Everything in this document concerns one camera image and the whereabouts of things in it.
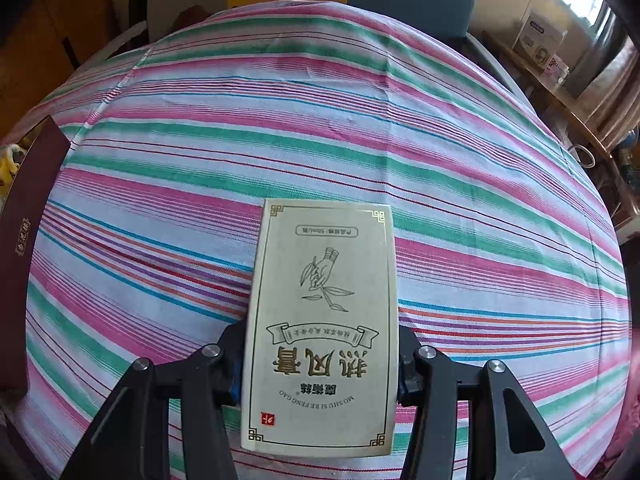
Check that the cream printed carton box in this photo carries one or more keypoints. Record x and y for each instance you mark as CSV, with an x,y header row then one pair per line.
x,y
320,367

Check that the white box on shelf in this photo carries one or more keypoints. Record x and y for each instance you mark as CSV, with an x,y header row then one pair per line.
x,y
538,40

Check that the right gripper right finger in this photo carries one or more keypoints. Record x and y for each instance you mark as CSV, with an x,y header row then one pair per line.
x,y
508,438

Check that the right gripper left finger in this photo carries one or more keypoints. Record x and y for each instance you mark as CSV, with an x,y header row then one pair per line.
x,y
128,437

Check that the striped bed sheet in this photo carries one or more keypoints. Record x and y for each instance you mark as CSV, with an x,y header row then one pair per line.
x,y
146,247

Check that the gold tray maroon rim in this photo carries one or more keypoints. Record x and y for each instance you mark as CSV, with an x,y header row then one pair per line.
x,y
20,220

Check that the wooden wardrobe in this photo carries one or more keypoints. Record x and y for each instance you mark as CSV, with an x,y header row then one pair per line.
x,y
44,41

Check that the wooden side shelf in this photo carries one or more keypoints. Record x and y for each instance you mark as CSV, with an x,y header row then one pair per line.
x,y
552,97

